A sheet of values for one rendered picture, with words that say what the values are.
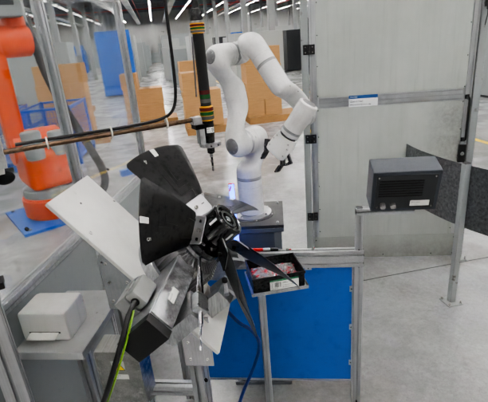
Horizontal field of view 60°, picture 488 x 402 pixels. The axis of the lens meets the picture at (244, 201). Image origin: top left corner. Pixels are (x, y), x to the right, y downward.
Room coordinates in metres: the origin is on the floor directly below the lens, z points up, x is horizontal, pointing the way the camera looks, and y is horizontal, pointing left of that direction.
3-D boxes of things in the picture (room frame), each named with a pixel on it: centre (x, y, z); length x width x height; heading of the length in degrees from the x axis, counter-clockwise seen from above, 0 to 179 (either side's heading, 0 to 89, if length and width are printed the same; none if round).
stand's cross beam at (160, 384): (1.23, 0.33, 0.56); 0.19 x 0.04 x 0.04; 83
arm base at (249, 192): (1.92, -0.04, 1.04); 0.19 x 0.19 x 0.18
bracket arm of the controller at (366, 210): (1.61, -0.58, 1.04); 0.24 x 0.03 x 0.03; 83
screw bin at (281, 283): (1.51, -0.10, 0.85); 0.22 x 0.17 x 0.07; 99
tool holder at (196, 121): (1.33, 0.10, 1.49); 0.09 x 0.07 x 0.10; 118
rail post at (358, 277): (1.62, -0.48, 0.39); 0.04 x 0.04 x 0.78; 83
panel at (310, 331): (1.68, -0.05, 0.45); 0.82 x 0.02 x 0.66; 83
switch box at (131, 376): (1.15, 0.45, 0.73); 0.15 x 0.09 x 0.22; 83
